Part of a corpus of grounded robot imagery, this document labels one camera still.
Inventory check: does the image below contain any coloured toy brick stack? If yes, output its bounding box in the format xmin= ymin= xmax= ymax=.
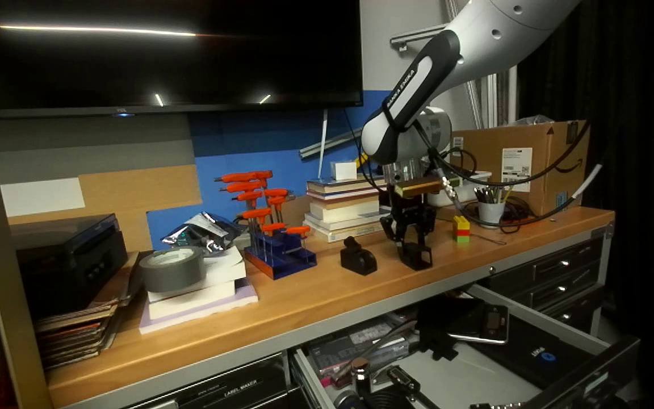
xmin=454 ymin=217 xmax=473 ymax=246

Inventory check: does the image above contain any open grey metal drawer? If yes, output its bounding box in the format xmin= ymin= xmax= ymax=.
xmin=292 ymin=286 xmax=637 ymax=409

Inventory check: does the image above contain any closed black drawer cabinet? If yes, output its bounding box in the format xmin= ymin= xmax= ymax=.
xmin=483 ymin=238 xmax=604 ymax=333

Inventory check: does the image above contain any black box device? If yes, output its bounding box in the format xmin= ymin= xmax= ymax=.
xmin=12 ymin=213 xmax=127 ymax=319

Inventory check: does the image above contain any stack of books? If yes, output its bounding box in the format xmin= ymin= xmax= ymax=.
xmin=303 ymin=178 xmax=385 ymax=242

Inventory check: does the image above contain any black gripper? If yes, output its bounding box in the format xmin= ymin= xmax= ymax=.
xmin=384 ymin=186 xmax=435 ymax=259

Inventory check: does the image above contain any white foam and book stack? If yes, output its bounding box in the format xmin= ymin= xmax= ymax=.
xmin=138 ymin=247 xmax=258 ymax=335

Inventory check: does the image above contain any white pen cup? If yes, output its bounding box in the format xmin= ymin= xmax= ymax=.
xmin=475 ymin=186 xmax=511 ymax=225

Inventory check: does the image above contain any black monitor screen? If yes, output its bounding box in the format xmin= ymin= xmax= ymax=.
xmin=0 ymin=0 xmax=364 ymax=119

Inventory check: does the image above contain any grey duct tape roll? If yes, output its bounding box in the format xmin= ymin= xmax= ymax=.
xmin=138 ymin=247 xmax=202 ymax=294

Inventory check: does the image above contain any small white box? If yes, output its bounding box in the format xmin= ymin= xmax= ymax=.
xmin=334 ymin=161 xmax=357 ymax=183

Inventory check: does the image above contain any cardboard box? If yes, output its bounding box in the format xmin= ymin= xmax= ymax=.
xmin=452 ymin=121 xmax=591 ymax=213

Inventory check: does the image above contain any black block with notch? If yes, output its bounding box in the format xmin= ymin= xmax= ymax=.
xmin=341 ymin=236 xmax=377 ymax=276

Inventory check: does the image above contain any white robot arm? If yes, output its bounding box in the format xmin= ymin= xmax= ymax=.
xmin=360 ymin=0 xmax=579 ymax=192

